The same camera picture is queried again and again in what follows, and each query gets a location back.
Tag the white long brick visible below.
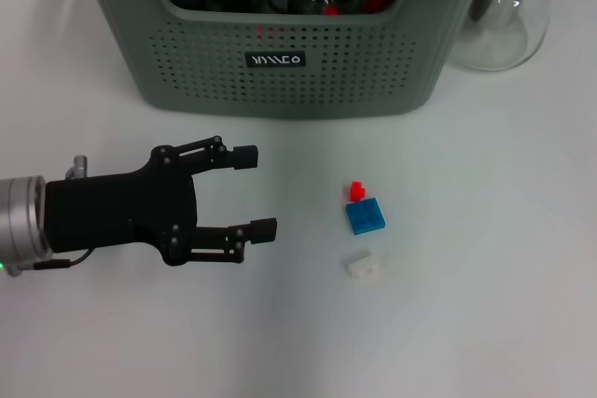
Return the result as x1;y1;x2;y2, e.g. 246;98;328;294
344;250;386;282

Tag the blue square brick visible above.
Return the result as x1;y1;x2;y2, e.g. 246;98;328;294
345;197;388;237

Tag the silver left gripper fitting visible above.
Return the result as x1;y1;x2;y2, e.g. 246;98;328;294
64;154;90;181

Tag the glass carafe with black lid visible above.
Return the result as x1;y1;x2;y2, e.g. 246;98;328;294
447;0;561;73

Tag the large red sloped brick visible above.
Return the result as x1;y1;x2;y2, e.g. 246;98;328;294
255;24;285;41

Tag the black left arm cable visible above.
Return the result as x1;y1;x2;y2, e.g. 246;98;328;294
4;248;94;276

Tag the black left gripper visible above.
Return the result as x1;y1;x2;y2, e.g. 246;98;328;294
45;135;280;267

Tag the grey-green perforated storage bin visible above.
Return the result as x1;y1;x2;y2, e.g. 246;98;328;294
69;0;500;120

